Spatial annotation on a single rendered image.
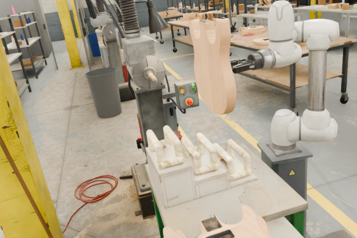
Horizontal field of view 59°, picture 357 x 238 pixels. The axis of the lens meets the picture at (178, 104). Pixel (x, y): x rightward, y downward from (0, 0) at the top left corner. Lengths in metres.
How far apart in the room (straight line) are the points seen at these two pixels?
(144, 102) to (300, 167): 1.24
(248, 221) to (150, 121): 1.61
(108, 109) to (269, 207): 4.01
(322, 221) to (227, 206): 1.50
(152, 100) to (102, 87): 2.50
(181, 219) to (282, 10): 0.97
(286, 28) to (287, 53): 0.11
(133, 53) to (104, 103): 3.14
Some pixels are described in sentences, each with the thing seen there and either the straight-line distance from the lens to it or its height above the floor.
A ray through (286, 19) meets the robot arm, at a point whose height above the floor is 1.62.
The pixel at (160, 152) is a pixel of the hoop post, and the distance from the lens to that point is 1.33.
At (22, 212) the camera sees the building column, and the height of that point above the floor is 0.59.
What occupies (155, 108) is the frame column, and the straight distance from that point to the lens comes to 2.58.
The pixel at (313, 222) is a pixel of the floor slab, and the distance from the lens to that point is 2.79.
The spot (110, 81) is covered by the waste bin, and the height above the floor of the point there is 0.59.
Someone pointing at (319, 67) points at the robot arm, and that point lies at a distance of 2.07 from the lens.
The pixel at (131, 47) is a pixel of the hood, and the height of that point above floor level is 1.51.
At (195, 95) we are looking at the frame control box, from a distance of 2.45.
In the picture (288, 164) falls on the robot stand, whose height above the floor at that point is 0.65.
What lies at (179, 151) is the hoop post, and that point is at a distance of 1.35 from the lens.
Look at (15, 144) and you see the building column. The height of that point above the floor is 1.06.
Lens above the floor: 1.81
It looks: 20 degrees down
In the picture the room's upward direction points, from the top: 8 degrees counter-clockwise
